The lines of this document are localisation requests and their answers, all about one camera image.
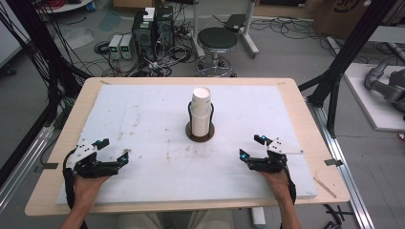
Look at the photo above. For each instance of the black tape piece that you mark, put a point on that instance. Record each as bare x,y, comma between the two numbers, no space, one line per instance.
47,167
333,162

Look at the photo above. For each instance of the stack of white paper cups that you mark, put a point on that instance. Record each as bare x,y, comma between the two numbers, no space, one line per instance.
200,124

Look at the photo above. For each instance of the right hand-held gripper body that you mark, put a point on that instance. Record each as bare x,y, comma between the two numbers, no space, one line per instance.
273,160

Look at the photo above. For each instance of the white foam mat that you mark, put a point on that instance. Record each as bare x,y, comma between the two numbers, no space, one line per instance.
153,111

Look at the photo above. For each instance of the white power strip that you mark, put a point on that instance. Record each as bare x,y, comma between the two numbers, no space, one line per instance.
258,218

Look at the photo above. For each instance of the black metal frame post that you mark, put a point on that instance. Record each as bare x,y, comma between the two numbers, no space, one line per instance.
350,51

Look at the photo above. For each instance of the person's left hand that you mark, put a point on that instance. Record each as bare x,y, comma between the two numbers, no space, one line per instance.
87,189

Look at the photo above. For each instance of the black round stool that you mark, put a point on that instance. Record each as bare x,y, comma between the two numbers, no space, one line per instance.
217,38

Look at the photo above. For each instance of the black floor clamps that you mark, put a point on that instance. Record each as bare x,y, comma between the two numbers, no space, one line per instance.
337,218

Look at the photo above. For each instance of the white floral paper cup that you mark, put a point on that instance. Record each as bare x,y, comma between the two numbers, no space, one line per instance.
201,97

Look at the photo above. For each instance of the person's right hand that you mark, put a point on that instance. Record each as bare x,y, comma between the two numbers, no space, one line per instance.
279,186

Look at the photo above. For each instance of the wooden table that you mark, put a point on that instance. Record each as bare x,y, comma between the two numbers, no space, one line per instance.
72,133

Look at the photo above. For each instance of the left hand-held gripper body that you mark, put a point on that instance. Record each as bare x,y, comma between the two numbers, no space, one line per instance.
83,156

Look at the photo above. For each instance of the person's beige clothing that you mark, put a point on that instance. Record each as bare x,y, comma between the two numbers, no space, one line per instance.
143,221

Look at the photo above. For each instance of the brown cardboard box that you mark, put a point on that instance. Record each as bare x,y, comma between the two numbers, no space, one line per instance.
340,16

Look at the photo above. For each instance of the black flat device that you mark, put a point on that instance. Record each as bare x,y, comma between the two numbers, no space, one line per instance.
235,23

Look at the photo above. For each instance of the thin wooden stick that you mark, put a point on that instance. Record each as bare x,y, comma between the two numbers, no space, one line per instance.
324,187

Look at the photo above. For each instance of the round white table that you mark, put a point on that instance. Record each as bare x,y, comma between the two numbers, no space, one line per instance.
67,7

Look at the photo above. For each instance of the grey bench power supply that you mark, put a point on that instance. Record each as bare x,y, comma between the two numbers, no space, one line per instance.
114,47
126,47

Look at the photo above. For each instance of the small white box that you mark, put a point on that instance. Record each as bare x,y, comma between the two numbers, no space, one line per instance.
149,14

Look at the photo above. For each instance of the white floor board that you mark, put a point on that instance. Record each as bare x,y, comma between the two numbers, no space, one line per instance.
366,105

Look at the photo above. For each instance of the black computer tower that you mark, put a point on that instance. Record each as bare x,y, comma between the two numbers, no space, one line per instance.
143,38
165,28

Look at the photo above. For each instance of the aluminium floor rail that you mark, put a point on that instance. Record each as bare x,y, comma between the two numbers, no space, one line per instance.
347,178
22,162

